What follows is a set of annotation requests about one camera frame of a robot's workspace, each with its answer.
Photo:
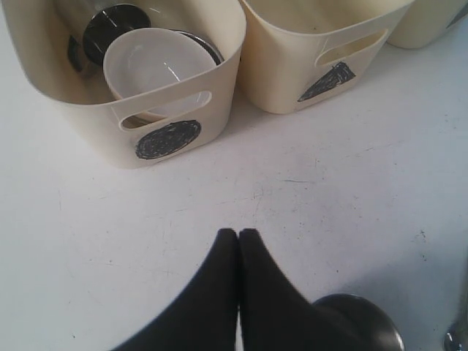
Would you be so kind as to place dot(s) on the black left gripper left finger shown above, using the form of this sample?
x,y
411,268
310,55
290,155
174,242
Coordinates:
x,y
204,315

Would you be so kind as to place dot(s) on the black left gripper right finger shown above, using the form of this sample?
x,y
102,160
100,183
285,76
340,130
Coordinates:
x,y
274,315

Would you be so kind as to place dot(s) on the steel mug wire handle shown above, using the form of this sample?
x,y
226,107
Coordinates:
x,y
362,319

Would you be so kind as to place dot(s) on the steel bowl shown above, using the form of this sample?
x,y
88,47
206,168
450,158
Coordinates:
x,y
208,45

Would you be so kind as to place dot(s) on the white plastic bowl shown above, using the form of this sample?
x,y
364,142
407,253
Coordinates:
x,y
147,59

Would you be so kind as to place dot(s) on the steel tumbler cup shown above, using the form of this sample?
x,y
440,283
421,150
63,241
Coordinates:
x,y
94,25

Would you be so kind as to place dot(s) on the cream bin circle mark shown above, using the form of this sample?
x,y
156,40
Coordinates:
x,y
41,40

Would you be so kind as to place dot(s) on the cream bin triangle mark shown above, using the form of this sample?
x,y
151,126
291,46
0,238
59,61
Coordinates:
x,y
298,53

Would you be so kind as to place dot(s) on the cream bin square mark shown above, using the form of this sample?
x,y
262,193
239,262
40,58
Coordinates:
x,y
426,21

